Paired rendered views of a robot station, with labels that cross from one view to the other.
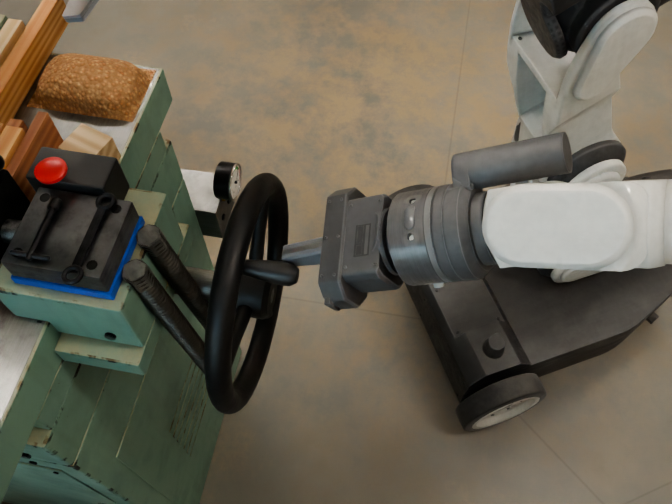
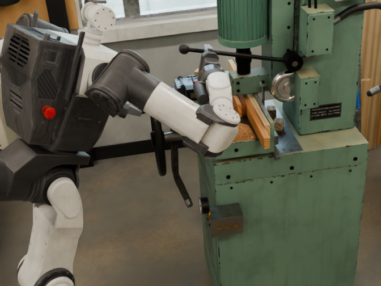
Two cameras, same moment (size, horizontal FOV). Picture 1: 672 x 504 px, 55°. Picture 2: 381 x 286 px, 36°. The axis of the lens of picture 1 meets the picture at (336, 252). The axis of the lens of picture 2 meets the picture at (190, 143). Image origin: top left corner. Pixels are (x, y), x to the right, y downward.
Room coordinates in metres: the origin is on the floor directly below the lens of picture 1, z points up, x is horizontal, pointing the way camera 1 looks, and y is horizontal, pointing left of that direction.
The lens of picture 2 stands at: (2.23, -0.35, 1.91)
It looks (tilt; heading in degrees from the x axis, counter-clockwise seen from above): 31 degrees down; 163
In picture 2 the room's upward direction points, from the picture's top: 4 degrees counter-clockwise
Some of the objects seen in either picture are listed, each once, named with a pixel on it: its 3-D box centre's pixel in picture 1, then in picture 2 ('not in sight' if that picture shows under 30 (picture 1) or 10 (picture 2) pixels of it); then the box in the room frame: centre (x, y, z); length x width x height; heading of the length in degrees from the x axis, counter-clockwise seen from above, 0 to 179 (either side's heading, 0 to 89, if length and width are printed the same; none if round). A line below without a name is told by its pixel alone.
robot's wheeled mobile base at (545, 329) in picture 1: (551, 253); not in sight; (0.77, -0.51, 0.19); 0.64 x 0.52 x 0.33; 109
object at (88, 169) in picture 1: (75, 218); (190, 87); (0.34, 0.25, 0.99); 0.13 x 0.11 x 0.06; 169
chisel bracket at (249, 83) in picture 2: not in sight; (249, 83); (0.42, 0.45, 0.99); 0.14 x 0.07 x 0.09; 79
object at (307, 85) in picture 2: not in sight; (305, 88); (0.61, 0.59, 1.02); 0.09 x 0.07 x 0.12; 169
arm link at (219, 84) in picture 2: not in sight; (219, 94); (0.79, 0.20, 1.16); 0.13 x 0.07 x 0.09; 163
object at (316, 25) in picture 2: not in sight; (316, 30); (0.61, 0.62, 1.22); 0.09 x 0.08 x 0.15; 79
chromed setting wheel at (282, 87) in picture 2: not in sight; (287, 86); (0.56, 0.54, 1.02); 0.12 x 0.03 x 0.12; 79
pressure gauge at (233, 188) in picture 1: (226, 184); (204, 207); (0.63, 0.18, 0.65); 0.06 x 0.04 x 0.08; 169
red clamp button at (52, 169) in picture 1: (50, 170); not in sight; (0.38, 0.27, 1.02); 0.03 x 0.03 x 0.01
